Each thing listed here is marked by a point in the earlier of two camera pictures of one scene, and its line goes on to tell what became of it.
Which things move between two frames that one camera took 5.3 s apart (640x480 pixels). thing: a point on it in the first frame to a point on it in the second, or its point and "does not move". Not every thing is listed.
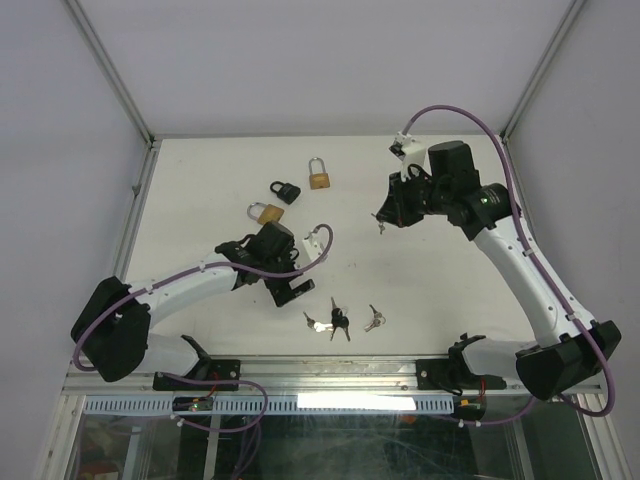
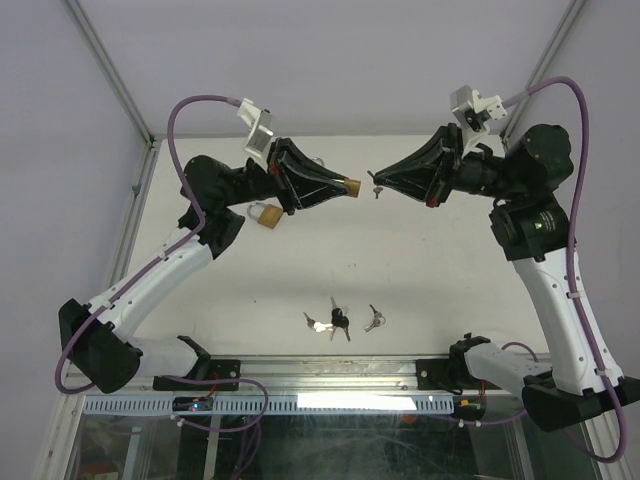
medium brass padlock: [271, 213] does not move
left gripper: [282, 291] to [297, 190]
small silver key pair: [380, 224] to [376, 190]
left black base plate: [219, 370] does not move
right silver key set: [377, 320] does not move
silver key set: [319, 327] does not move
